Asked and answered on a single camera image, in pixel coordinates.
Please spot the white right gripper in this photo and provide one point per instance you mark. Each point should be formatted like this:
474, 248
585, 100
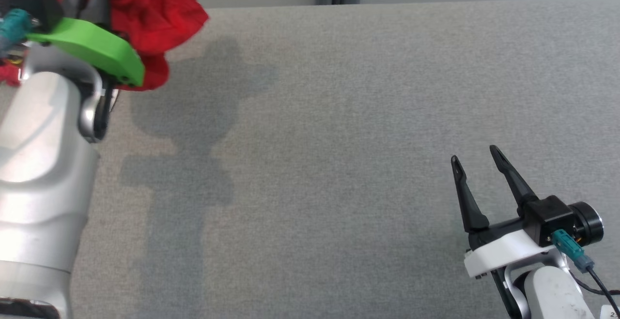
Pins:
503, 251

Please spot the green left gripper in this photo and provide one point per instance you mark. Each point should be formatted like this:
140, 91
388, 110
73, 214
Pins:
97, 43

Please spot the red shorts white waistband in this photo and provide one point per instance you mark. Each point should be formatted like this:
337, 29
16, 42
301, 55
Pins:
160, 14

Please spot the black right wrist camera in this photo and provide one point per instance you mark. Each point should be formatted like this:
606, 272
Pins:
547, 217

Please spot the teal left camera connector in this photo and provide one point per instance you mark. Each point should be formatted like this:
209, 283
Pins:
14, 23

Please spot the teal camera connector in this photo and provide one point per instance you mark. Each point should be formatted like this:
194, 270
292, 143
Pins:
14, 23
566, 246

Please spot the teal right camera connector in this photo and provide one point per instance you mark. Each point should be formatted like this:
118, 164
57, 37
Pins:
566, 246

